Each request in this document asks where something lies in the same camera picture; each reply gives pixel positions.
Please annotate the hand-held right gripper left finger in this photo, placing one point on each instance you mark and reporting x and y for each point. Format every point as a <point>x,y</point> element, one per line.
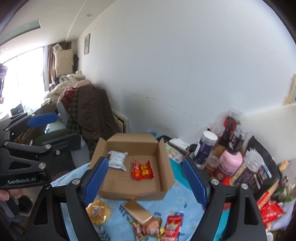
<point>97,178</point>

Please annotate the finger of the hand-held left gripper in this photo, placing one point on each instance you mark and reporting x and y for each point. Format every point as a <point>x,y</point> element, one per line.
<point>67,142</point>
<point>44,119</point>

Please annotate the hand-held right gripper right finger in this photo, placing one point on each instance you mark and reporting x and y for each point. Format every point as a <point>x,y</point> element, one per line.
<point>194,180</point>

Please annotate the yellow round cookie packet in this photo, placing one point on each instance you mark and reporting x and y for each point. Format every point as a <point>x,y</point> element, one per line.
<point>98,212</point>

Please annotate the cardboard box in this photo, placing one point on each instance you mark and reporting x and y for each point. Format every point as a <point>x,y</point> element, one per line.
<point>138,185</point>

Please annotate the red white snack packet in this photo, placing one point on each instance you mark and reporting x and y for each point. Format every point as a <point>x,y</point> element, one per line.
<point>173,226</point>

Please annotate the small gold box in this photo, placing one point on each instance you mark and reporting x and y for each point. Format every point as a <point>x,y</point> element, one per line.
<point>137,212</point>

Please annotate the brown red snack packet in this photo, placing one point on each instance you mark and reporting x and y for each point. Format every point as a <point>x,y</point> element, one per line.
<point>150,229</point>

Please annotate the person's left hand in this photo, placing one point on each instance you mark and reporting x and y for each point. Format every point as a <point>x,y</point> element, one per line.
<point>4,195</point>

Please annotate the dark green stool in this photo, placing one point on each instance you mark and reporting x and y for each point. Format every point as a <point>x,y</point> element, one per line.
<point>53,134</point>

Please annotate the blue floral tablecloth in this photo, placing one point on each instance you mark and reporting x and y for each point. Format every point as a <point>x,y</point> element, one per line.
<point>180,197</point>

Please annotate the jar brown granules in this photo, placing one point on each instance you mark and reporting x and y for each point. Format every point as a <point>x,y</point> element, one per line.
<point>211,165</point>

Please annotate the stack of flat cardboard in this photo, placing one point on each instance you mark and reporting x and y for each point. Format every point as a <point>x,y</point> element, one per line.
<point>25,135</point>

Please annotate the green plaid cloth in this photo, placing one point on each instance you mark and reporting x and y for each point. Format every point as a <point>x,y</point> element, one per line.
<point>73,115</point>

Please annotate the silver snack packet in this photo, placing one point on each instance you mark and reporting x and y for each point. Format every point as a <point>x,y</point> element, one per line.
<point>117,160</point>

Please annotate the red striped cloth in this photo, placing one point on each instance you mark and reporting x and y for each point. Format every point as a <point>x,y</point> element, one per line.
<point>67,97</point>

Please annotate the red canister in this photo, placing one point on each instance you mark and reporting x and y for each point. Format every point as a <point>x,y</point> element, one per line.
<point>227,180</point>

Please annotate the purple label jar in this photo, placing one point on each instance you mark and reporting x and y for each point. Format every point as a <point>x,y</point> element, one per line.
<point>203,148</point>

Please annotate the pink bottle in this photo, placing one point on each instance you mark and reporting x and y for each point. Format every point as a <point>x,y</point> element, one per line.
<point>227,165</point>

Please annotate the white paper packet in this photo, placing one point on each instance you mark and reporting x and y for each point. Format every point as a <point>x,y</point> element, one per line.
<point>179,144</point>

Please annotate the brown jacket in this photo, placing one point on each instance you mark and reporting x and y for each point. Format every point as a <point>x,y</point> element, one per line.
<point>97,111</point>

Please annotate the bright window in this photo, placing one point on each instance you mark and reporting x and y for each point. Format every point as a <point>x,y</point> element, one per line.
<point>23,78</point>

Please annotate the red yellow-print snack packet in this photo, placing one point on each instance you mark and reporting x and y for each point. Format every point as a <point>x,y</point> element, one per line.
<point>143,170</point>

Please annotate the pile of beige bedding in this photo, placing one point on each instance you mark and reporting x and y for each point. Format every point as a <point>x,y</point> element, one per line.
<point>69,80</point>

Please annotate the clear jar brown contents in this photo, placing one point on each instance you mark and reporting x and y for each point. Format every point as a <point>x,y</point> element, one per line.
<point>217,134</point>

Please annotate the black red label jar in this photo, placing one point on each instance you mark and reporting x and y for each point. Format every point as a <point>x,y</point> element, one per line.
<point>238,140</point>

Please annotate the beige upright mattress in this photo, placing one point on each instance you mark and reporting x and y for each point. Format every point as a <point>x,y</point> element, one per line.
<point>63,62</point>

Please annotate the tall dark red label jar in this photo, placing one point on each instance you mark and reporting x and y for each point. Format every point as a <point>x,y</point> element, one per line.
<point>231,125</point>

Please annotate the red yellow carton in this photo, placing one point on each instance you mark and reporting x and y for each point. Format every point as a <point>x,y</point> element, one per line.
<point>266,197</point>

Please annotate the black snack bag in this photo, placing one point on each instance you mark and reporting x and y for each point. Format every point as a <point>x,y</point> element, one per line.
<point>274,171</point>

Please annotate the red packet pile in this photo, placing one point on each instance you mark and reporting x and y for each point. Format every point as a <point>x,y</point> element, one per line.
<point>271,212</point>

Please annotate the ceiling light panel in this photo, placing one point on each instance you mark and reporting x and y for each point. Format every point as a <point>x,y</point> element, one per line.
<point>20,30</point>

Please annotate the white foam board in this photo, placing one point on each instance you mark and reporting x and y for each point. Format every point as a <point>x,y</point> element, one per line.
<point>270,125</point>

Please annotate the white plastic bag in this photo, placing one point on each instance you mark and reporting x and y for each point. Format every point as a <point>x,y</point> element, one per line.
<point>284,222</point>

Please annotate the wooden strip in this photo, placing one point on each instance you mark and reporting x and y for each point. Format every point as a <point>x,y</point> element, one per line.
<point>291,90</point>

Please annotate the framed wall picture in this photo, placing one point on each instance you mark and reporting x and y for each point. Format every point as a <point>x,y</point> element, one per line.
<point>87,44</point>

